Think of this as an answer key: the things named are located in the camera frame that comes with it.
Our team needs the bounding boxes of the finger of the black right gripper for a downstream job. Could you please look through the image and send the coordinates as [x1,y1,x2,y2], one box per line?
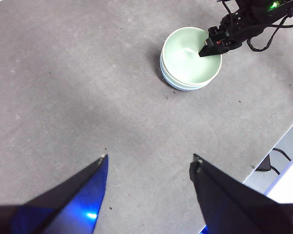
[198,45,229,58]

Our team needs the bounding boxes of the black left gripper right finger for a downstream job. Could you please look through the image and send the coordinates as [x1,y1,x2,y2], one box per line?
[189,153,293,234]

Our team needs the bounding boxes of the black power adapter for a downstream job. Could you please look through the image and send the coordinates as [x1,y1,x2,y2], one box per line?
[255,154,272,173]

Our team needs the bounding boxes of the black adapter cable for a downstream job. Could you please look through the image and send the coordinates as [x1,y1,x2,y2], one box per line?
[271,147,293,175]

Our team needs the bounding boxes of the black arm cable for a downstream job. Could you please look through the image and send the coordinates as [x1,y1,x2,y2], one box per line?
[246,14,293,52]
[268,20,293,29]

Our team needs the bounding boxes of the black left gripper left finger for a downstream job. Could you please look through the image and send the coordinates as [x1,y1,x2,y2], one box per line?
[0,154,108,234]

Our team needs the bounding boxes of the green ribbed bowl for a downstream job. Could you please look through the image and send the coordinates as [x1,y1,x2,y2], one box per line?
[160,53,218,88]
[161,26,222,86]

